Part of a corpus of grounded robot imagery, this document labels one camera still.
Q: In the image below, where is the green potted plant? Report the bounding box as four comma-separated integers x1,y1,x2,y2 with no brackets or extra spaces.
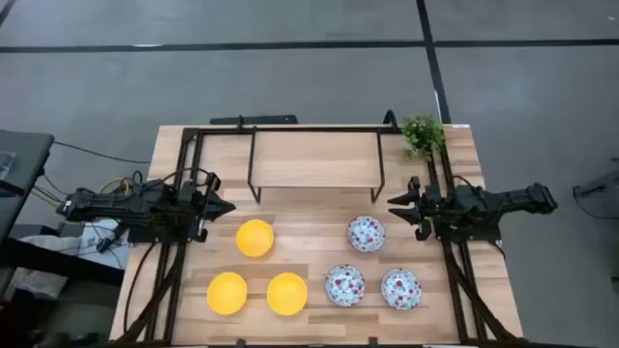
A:
399,113,446,161

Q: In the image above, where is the wooden shelf with black legs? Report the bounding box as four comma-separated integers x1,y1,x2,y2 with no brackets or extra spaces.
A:
247,126,387,205

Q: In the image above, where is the white cloth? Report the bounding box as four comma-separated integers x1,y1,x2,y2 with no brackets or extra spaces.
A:
18,219,132,271

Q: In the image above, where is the floral bowl with red outside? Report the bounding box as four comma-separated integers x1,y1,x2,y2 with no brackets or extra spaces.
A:
380,268,423,311
324,264,367,307
346,215,387,253

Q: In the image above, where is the yellow plastic bowl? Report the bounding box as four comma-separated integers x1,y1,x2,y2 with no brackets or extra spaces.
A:
206,272,249,316
266,272,309,317
235,218,276,258

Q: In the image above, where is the long black bar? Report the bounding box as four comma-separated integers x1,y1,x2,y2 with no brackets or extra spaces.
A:
209,114,299,126

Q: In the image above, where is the dark grey side table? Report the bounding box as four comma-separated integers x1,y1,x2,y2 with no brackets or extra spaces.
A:
0,129,56,243

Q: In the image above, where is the thin black floor cable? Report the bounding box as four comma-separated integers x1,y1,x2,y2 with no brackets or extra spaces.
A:
51,140,152,165

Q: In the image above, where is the black bench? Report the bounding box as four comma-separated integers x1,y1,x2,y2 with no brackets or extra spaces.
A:
0,236,126,287

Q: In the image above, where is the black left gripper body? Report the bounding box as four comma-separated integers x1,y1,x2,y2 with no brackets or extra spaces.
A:
192,172,221,243

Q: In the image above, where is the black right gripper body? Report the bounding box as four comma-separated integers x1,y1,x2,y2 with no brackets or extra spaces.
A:
408,176,454,242

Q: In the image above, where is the grey cloth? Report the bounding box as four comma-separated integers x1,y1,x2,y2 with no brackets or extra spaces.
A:
9,267,70,300

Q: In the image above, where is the black metal table frame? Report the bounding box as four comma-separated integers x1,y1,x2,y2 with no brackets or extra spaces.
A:
113,124,526,347

